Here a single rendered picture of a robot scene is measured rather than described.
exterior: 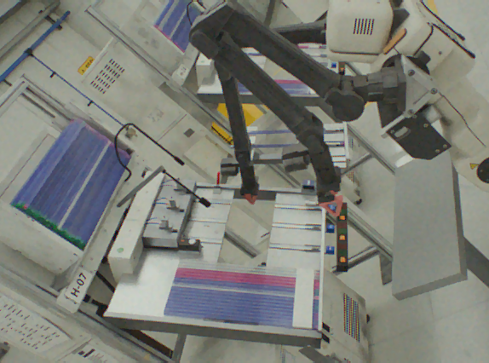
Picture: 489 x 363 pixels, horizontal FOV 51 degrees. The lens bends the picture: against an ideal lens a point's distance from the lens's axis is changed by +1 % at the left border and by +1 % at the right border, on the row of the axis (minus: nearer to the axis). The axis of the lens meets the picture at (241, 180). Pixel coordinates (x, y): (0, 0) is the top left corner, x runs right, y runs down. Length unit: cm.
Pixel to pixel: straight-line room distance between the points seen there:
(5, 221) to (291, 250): 98
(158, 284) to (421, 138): 100
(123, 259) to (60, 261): 20
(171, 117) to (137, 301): 141
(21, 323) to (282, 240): 96
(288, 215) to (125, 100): 134
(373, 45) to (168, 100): 173
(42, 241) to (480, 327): 168
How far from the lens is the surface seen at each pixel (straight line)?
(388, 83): 126
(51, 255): 182
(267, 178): 311
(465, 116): 156
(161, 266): 191
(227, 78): 172
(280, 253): 191
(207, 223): 203
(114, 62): 290
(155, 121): 302
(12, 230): 180
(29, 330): 202
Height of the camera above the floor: 176
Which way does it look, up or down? 21 degrees down
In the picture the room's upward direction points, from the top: 51 degrees counter-clockwise
